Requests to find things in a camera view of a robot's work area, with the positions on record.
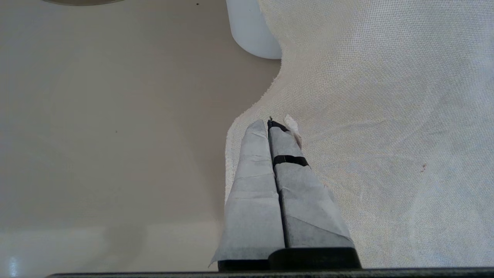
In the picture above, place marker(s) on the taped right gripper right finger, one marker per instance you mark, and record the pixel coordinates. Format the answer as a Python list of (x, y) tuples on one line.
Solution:
[(308, 216)]

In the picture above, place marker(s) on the white woven cloth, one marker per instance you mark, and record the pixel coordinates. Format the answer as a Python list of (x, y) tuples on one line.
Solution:
[(386, 116)]

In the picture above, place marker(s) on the white cylindrical container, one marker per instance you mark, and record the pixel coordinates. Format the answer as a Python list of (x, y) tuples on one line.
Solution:
[(252, 27)]

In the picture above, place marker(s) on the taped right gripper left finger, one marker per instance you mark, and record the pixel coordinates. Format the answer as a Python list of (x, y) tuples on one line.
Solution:
[(251, 200)]

